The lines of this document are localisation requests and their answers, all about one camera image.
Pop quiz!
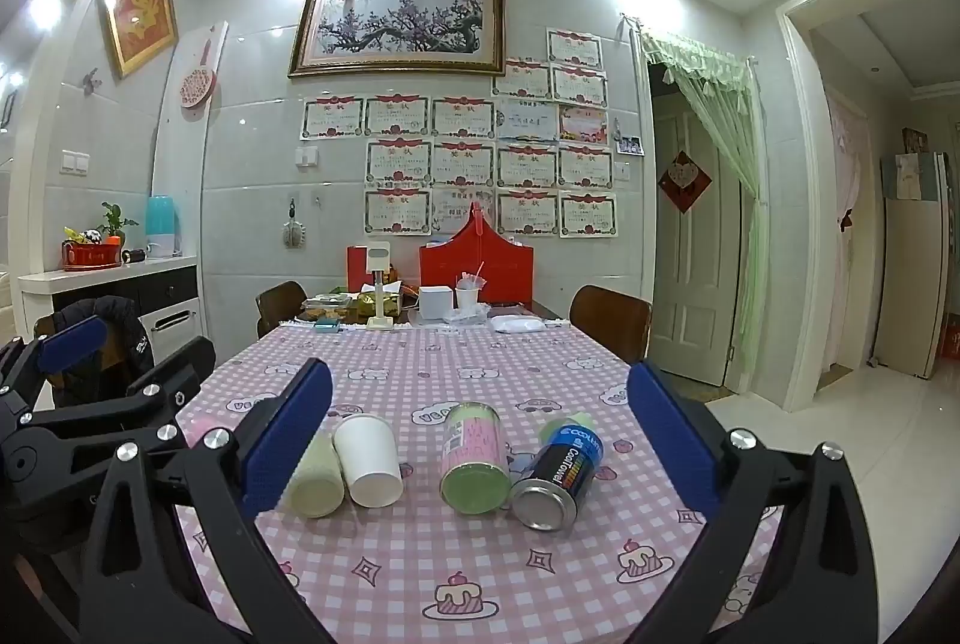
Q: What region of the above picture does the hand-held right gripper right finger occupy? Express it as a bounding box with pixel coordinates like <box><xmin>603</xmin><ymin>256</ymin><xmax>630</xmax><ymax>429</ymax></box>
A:
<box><xmin>627</xmin><ymin>360</ymin><xmax>938</xmax><ymax>644</ymax></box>

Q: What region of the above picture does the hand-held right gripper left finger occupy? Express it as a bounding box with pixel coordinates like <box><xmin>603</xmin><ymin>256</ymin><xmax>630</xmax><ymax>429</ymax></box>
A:
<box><xmin>79</xmin><ymin>357</ymin><xmax>338</xmax><ymax>644</ymax></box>

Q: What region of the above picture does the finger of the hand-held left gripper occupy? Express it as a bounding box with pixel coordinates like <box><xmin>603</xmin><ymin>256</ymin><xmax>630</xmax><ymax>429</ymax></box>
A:
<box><xmin>0</xmin><ymin>314</ymin><xmax>110</xmax><ymax>424</ymax></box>
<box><xmin>0</xmin><ymin>335</ymin><xmax>218</xmax><ymax>517</ymax></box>

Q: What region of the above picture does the white paper cup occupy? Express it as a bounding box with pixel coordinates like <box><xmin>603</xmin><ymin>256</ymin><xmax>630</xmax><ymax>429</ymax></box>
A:
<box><xmin>332</xmin><ymin>414</ymin><xmax>404</xmax><ymax>508</ymax></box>

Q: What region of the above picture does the cream paper cup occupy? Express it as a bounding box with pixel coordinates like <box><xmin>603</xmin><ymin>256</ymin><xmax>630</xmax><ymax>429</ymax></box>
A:
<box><xmin>281</xmin><ymin>428</ymin><xmax>346</xmax><ymax>519</ymax></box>

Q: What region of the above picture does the white cup with straws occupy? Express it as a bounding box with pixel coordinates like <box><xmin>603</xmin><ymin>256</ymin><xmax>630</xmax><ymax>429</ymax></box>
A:
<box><xmin>454</xmin><ymin>269</ymin><xmax>487</xmax><ymax>315</ymax></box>

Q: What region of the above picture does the chair with black jacket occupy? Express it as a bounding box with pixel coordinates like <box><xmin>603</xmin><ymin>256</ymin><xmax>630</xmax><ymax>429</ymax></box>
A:
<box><xmin>33</xmin><ymin>294</ymin><xmax>155</xmax><ymax>413</ymax></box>

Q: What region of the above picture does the white counter cabinet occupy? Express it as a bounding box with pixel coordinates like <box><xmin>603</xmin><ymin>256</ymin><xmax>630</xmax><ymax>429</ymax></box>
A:
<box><xmin>18</xmin><ymin>254</ymin><xmax>200</xmax><ymax>360</ymax></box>

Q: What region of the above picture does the red tray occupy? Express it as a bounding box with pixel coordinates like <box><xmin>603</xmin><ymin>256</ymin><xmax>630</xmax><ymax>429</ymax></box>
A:
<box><xmin>62</xmin><ymin>241</ymin><xmax>122</xmax><ymax>272</ymax></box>

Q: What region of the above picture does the black and blue can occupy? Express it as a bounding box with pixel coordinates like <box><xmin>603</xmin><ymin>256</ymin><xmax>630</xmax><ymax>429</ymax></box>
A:
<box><xmin>510</xmin><ymin>420</ymin><xmax>605</xmax><ymax>532</ymax></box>

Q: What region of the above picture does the potted green plant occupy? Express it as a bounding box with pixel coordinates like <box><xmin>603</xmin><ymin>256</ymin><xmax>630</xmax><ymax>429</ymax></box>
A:
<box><xmin>99</xmin><ymin>203</ymin><xmax>140</xmax><ymax>249</ymax></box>

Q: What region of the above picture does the brown wooden chair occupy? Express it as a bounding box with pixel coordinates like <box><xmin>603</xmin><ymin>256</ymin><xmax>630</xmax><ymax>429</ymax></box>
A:
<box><xmin>568</xmin><ymin>285</ymin><xmax>653</xmax><ymax>366</ymax></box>
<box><xmin>255</xmin><ymin>281</ymin><xmax>310</xmax><ymax>341</ymax></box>

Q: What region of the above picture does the teal white thermos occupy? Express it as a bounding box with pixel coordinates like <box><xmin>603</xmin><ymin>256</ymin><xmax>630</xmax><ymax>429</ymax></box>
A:
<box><xmin>145</xmin><ymin>195</ymin><xmax>178</xmax><ymax>260</ymax></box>

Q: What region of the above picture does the pink checked tablecloth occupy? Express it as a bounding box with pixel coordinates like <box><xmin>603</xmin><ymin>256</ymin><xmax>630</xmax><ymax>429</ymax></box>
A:
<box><xmin>176</xmin><ymin>312</ymin><xmax>782</xmax><ymax>644</ymax></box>

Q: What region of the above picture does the pink and green can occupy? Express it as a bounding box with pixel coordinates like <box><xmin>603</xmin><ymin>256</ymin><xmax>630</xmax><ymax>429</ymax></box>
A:
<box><xmin>439</xmin><ymin>401</ymin><xmax>511</xmax><ymax>514</ymax></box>

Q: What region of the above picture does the white square box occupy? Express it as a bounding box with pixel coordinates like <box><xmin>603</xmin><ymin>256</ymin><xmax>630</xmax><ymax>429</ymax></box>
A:
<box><xmin>418</xmin><ymin>285</ymin><xmax>452</xmax><ymax>323</ymax></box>

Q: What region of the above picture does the white panel door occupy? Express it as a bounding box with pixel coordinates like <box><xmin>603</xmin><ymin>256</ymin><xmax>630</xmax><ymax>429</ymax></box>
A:
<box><xmin>651</xmin><ymin>89</ymin><xmax>743</xmax><ymax>389</ymax></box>

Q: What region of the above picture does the red gift box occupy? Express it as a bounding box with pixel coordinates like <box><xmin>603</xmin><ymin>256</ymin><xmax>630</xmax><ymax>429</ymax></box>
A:
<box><xmin>418</xmin><ymin>201</ymin><xmax>535</xmax><ymax>309</ymax></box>

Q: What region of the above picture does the red diamond door decoration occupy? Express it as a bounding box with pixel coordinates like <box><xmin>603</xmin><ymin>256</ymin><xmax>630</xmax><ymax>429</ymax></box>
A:
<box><xmin>658</xmin><ymin>150</ymin><xmax>713</xmax><ymax>215</ymax></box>

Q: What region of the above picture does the green lace curtain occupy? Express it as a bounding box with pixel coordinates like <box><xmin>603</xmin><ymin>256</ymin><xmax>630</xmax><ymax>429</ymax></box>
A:
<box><xmin>639</xmin><ymin>31</ymin><xmax>770</xmax><ymax>383</ymax></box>

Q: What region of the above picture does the red gold framed picture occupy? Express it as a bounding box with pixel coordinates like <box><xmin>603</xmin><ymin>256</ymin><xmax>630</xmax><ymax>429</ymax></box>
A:
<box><xmin>101</xmin><ymin>0</ymin><xmax>179</xmax><ymax>80</ymax></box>

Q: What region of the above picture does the framed plum blossom painting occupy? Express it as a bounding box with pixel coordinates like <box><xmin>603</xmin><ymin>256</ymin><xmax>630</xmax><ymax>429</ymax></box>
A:
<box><xmin>287</xmin><ymin>0</ymin><xmax>507</xmax><ymax>80</ymax></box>

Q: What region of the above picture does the hanging wall trinket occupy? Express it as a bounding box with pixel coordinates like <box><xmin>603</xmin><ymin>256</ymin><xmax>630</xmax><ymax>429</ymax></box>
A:
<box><xmin>281</xmin><ymin>200</ymin><xmax>307</xmax><ymax>251</ymax></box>

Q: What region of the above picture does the round red wall ornament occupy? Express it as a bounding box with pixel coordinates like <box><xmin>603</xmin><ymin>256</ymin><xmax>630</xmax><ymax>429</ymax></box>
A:
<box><xmin>178</xmin><ymin>38</ymin><xmax>218</xmax><ymax>110</ymax></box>

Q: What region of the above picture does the group of wall certificates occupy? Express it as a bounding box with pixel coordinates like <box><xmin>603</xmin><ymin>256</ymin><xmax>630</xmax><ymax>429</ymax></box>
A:
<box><xmin>300</xmin><ymin>28</ymin><xmax>620</xmax><ymax>239</ymax></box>

